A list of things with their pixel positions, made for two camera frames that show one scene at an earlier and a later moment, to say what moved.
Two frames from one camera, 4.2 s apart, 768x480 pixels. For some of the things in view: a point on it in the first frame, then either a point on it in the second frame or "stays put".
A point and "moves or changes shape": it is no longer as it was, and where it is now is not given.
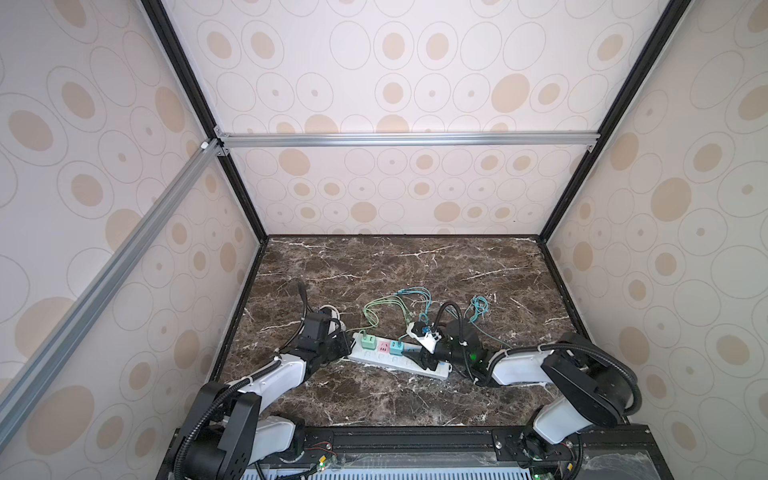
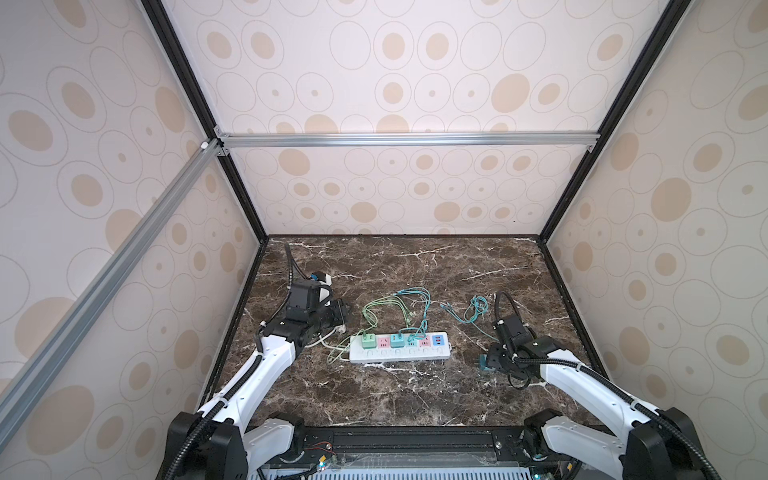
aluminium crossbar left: (38, 374) stays put
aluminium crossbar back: (538, 140) stays put
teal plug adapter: (395, 348) moves or changes shape
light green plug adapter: (369, 342) stays put
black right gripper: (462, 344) -> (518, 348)
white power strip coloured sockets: (382, 355) moves or changes shape
